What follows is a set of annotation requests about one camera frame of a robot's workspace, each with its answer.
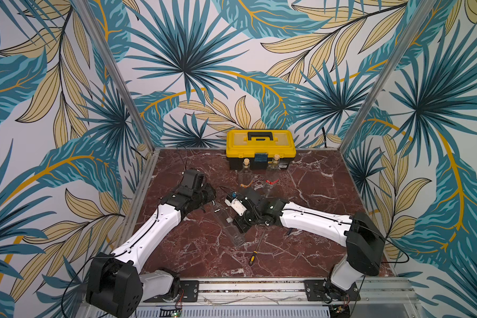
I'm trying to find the glass bottle red label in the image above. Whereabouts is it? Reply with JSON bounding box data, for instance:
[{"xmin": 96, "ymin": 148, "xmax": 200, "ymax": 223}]
[{"xmin": 266, "ymin": 154, "xmax": 281, "ymax": 188}]

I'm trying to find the glass bottle blue label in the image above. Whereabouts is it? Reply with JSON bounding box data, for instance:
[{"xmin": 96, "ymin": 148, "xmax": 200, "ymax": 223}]
[{"xmin": 212, "ymin": 200, "xmax": 245, "ymax": 248}]

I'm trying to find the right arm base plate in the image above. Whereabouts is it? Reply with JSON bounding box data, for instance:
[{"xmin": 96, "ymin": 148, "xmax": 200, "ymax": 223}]
[{"xmin": 303, "ymin": 279, "xmax": 360, "ymax": 303}]

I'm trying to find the yellow black toolbox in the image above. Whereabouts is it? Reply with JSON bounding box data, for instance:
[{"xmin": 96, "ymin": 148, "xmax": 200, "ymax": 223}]
[{"xmin": 226, "ymin": 129, "xmax": 296, "ymax": 170}]

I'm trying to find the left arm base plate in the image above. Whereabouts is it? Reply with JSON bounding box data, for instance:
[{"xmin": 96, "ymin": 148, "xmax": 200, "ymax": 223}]
[{"xmin": 144, "ymin": 280, "xmax": 200, "ymax": 303}]

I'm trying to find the yellow black screwdriver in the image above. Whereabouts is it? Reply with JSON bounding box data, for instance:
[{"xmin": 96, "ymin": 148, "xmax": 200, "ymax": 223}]
[{"xmin": 249, "ymin": 233, "xmax": 265, "ymax": 266}]

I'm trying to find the glass bottle orange label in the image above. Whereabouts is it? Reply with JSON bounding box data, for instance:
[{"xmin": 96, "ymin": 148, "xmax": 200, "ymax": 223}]
[{"xmin": 238, "ymin": 158, "xmax": 254, "ymax": 185}]

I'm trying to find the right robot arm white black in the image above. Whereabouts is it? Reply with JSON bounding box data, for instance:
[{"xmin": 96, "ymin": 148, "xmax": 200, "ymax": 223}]
[{"xmin": 225, "ymin": 189, "xmax": 386, "ymax": 299}]

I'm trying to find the aluminium front rail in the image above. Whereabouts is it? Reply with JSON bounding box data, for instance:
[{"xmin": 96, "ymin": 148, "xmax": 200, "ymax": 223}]
[{"xmin": 75, "ymin": 277, "xmax": 418, "ymax": 318}]

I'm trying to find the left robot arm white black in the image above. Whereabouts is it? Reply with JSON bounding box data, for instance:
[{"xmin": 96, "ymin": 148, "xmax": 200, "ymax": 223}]
[{"xmin": 86, "ymin": 170, "xmax": 216, "ymax": 317}]

